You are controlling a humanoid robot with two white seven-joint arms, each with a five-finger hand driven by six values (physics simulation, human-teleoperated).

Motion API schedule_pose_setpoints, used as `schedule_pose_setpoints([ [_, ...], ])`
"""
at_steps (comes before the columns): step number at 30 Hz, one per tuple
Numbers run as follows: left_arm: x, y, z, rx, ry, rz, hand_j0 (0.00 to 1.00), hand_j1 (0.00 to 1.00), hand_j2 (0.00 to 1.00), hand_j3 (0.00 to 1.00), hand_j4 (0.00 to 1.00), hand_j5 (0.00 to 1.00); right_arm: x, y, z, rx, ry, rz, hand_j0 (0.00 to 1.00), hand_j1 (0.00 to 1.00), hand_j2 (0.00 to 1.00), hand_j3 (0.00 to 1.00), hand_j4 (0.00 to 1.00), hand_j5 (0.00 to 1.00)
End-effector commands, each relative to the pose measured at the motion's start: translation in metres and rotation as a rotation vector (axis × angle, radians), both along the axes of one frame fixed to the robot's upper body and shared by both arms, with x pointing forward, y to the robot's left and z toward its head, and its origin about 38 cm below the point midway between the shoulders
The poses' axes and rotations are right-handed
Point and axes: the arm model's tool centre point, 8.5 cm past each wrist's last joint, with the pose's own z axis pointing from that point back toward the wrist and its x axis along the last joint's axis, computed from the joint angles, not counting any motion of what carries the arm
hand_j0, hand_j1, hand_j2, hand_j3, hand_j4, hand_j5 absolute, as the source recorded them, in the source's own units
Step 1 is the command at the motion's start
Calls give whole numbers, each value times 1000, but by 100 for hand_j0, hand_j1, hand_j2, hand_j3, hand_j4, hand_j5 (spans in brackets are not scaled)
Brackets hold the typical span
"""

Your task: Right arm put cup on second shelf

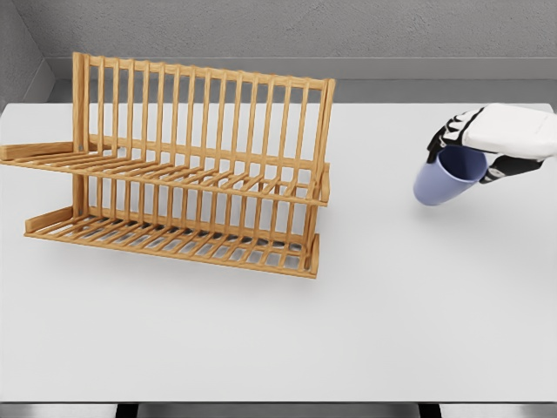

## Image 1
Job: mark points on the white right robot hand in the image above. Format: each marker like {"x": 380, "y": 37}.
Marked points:
{"x": 505, "y": 130}

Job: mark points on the blue plastic cup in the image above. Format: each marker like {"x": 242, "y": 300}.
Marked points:
{"x": 437, "y": 185}

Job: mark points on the wooden two-tier dish rack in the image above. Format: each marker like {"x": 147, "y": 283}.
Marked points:
{"x": 183, "y": 174}

